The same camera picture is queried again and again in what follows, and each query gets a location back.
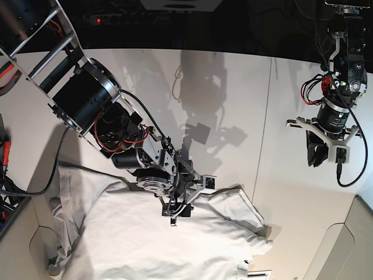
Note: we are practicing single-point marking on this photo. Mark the white t-shirt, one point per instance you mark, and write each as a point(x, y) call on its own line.
point(108, 231)

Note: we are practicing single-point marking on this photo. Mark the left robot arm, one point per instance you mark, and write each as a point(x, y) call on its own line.
point(338, 87)

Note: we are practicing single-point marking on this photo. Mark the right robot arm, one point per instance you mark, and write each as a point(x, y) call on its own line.
point(89, 99)

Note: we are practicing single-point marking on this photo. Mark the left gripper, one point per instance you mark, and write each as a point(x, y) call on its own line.
point(321, 145)

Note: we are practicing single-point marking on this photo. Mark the red handled tool left edge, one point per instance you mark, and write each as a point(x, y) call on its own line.
point(5, 149)

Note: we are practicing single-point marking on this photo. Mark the black bin with tools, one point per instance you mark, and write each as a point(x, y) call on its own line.
point(11, 205)

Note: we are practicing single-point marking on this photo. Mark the white device top centre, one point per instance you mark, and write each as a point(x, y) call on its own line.
point(181, 5)

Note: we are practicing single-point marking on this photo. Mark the black power strip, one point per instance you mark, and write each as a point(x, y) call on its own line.
point(131, 19)

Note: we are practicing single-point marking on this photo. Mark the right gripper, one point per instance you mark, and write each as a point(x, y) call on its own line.
point(168, 176)

